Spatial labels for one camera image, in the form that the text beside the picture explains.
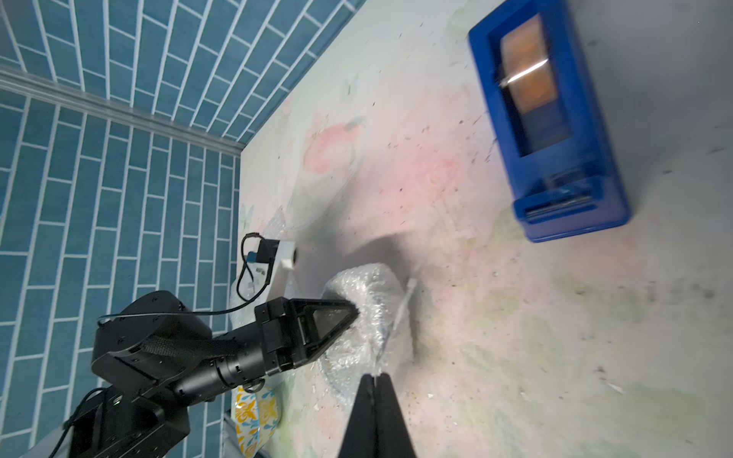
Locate aluminium corner frame post left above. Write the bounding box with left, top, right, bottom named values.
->
left=1, top=65, right=244, bottom=156

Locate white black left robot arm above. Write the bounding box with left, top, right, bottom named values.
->
left=28, top=291, right=359, bottom=457

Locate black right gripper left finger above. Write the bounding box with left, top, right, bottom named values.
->
left=338, top=375, right=375, bottom=458

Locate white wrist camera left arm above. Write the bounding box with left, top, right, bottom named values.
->
left=253, top=239, right=297, bottom=271

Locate clear bubble wrap sheet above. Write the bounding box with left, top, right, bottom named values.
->
left=228, top=205, right=419, bottom=458

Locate blue tape dispenser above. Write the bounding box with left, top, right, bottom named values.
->
left=469, top=1, right=632, bottom=242

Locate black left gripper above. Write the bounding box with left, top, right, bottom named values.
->
left=172, top=297, right=359, bottom=406

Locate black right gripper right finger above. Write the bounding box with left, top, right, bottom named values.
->
left=374, top=373, right=416, bottom=458

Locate clear tape roll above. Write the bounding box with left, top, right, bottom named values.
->
left=500, top=15, right=559, bottom=115

